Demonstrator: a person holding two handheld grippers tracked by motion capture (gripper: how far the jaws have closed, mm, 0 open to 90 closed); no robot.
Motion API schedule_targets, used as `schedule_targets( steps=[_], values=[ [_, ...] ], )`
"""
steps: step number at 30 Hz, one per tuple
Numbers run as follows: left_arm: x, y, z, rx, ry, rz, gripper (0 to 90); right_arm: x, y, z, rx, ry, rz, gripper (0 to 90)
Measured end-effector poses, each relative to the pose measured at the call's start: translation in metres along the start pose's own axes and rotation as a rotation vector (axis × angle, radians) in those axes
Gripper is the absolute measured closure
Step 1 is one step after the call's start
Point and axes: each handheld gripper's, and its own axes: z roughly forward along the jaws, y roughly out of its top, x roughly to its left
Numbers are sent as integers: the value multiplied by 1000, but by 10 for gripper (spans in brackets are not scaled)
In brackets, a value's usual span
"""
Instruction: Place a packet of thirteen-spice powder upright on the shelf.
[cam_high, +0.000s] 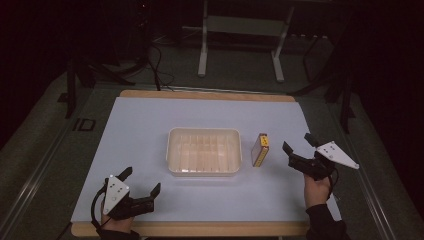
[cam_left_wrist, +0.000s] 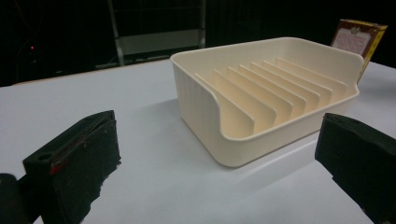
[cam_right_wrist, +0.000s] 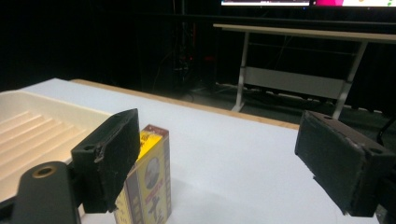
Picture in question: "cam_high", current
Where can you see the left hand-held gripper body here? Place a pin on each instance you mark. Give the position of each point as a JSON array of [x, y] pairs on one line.
[[115, 195]]

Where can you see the small yellow box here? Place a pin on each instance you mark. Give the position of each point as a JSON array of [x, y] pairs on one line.
[[260, 150]]

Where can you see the white metal stand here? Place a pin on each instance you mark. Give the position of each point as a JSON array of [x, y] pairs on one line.
[[203, 50]]

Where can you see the black tripod stand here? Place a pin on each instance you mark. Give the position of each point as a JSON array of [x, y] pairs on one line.
[[71, 90]]

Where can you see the black metal stand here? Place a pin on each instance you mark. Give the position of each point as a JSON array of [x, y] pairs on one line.
[[346, 100]]

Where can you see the white table mat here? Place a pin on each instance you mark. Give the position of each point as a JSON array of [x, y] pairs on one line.
[[133, 133]]

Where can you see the person's right hand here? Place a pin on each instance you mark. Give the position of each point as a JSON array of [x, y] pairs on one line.
[[315, 194]]

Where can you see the person's left hand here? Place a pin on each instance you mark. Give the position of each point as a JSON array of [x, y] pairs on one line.
[[116, 226]]

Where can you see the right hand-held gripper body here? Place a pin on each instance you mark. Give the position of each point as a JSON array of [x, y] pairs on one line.
[[316, 166]]

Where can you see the white plastic tray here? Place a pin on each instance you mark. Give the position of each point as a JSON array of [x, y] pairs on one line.
[[204, 152]]

